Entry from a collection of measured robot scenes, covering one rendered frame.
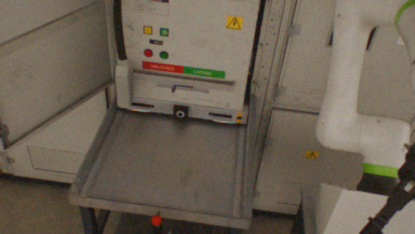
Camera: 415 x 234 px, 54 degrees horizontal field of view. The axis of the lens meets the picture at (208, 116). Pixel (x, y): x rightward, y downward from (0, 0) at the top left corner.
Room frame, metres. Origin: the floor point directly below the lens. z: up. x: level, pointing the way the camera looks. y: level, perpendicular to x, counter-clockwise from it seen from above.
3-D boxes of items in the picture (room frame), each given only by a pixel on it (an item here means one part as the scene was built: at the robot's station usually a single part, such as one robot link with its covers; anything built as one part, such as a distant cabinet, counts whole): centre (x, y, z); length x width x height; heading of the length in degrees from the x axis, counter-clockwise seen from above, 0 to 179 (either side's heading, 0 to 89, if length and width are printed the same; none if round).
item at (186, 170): (1.17, 0.12, 0.82); 0.68 x 0.62 x 0.06; 177
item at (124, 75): (1.24, 0.33, 1.04); 0.08 x 0.05 x 0.17; 177
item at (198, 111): (1.31, 0.11, 0.90); 0.54 x 0.05 x 0.06; 87
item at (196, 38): (1.30, 0.11, 1.15); 0.48 x 0.01 x 0.48; 87
